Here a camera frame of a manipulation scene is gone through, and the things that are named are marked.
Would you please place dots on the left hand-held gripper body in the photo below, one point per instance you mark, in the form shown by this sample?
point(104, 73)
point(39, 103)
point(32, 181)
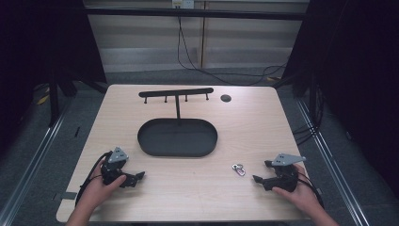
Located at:
point(115, 163)

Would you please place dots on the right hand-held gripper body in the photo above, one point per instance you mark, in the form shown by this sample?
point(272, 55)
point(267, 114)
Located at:
point(284, 175)

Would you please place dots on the person's right hand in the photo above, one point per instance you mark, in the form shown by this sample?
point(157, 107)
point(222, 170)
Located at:
point(301, 194)

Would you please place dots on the person's left hand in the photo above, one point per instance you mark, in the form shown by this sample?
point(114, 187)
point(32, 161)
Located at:
point(100, 188)

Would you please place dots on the black key rack with tray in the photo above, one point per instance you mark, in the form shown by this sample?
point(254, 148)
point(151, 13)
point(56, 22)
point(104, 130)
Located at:
point(177, 138)

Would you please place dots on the black round table grommet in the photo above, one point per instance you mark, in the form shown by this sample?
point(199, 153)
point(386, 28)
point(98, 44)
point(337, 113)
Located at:
point(226, 98)

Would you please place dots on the black metal stand leg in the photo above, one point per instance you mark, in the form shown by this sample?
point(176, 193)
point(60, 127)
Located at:
point(54, 103)

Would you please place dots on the yellow floor object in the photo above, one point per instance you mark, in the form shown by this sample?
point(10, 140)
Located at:
point(43, 99)

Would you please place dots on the dark curtain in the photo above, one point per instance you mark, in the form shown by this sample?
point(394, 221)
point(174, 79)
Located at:
point(40, 44)
point(357, 78)

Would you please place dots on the black horizontal metal bar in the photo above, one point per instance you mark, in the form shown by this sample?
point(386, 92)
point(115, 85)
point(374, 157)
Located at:
point(194, 13)

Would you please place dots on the metal floor rail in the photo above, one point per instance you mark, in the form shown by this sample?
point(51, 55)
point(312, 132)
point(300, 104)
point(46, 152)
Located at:
point(28, 166)
point(335, 169)

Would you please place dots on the white wall socket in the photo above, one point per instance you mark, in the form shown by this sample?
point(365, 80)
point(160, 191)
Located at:
point(183, 3)

